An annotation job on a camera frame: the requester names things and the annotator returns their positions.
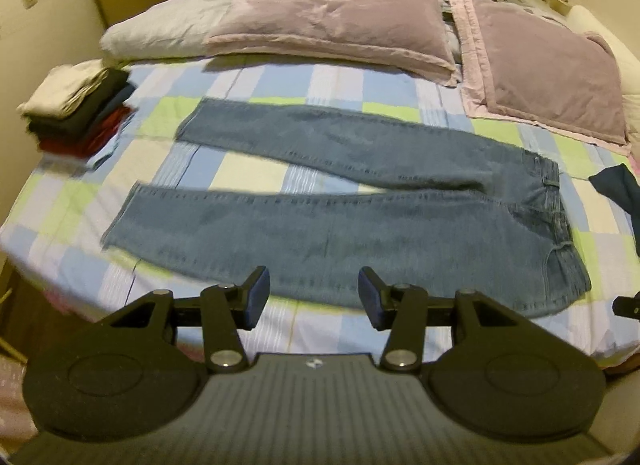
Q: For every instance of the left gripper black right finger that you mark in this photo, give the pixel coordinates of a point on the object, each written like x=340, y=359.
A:
x=406, y=311

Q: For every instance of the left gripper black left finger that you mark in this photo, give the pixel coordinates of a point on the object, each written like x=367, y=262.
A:
x=221, y=311

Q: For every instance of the blue denim jeans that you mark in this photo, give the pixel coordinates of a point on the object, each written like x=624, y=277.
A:
x=448, y=210

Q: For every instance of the stack of folded clothes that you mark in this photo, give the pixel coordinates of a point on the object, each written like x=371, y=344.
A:
x=77, y=113

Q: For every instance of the dark navy garment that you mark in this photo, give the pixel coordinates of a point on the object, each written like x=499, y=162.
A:
x=619, y=185

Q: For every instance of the checkered bed sheet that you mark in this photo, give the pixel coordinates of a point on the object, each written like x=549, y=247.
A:
x=344, y=189

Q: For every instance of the mauve pillow near headboard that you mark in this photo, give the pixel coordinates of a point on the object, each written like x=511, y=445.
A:
x=519, y=67

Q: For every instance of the mauve pillow far side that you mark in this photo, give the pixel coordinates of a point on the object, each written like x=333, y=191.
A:
x=409, y=35

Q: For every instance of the white striped pillow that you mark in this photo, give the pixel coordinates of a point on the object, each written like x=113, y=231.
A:
x=175, y=29

